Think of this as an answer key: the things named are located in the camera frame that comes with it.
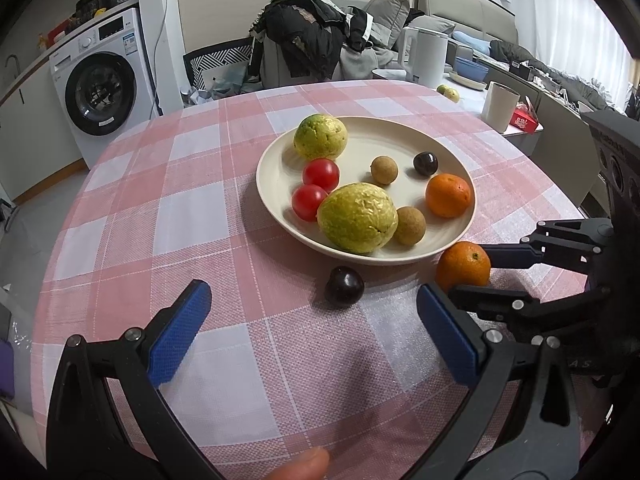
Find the orange mandarin front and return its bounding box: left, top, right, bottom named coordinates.
left=435, top=242, right=491, bottom=292

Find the orange mandarin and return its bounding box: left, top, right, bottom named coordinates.
left=425, top=174, right=472, bottom=219
left=435, top=242, right=491, bottom=292

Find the brown longan front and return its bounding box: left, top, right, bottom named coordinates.
left=394, top=206, right=426, bottom=246

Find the brown longan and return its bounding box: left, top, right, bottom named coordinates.
left=370, top=156, right=399, bottom=186
left=394, top=206, right=426, bottom=246

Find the dark plum front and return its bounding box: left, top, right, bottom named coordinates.
left=413, top=152, right=439, bottom=178

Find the dark plum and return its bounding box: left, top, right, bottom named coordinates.
left=413, top=152, right=439, bottom=178
left=324, top=266, right=364, bottom=308

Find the wrinkled yellow guava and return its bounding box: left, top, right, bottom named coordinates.
left=317, top=182, right=398, bottom=255

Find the red cherry tomato front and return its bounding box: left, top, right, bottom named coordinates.
left=303, top=158, right=340, bottom=193

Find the red cherry tomato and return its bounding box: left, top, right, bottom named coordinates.
left=292, top=184, right=328, bottom=222
left=303, top=158, right=340, bottom=193

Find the smooth yellow-green guava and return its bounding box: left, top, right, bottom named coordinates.
left=293, top=114, right=348, bottom=162

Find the person left hand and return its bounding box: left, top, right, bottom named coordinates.
left=265, top=446, right=330, bottom=480

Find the cream round plate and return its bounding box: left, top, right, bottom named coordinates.
left=256, top=117, right=477, bottom=266

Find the red box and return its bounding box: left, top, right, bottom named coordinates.
left=510, top=103, right=539, bottom=133

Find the beige tumbler cup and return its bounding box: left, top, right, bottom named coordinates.
left=480, top=81, right=520, bottom=133

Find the yellow fruit on side table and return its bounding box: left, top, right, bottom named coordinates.
left=436, top=84, right=460, bottom=103

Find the pink checkered tablecloth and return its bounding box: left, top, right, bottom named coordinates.
left=30, top=80, right=578, bottom=479

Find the blue bowl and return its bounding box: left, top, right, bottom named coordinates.
left=454, top=56, right=488, bottom=82

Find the white electric kettle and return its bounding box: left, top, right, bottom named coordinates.
left=397, top=26, right=448, bottom=89

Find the grey sofa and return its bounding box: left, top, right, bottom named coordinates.
left=362, top=0, right=632, bottom=205

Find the grey sofa pillow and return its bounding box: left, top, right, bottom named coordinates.
left=363, top=0, right=410, bottom=49

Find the pile of dark clothes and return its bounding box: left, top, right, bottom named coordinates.
left=250, top=0, right=373, bottom=80

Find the white washing machine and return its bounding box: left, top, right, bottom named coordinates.
left=49, top=6, right=158, bottom=167

